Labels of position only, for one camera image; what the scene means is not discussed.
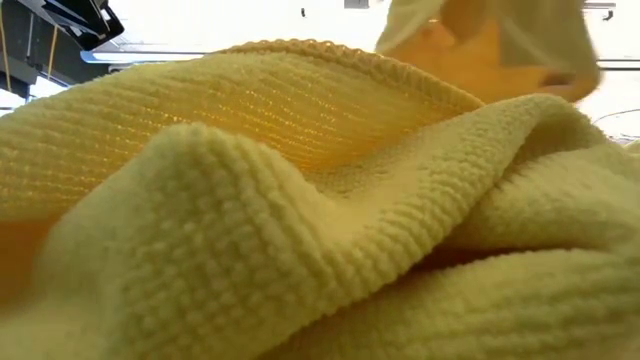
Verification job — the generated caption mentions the orange microfiber towel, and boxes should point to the orange microfiber towel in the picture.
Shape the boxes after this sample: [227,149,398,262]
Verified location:
[387,19,601,105]

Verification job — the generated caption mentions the ceiling light fixture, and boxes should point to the ceiling light fixture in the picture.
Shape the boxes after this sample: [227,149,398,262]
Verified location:
[79,49,207,65]

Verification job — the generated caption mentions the yellow hanging strap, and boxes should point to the yellow hanging strap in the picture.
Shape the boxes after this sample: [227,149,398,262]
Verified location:
[46,24,61,77]
[0,0,9,94]

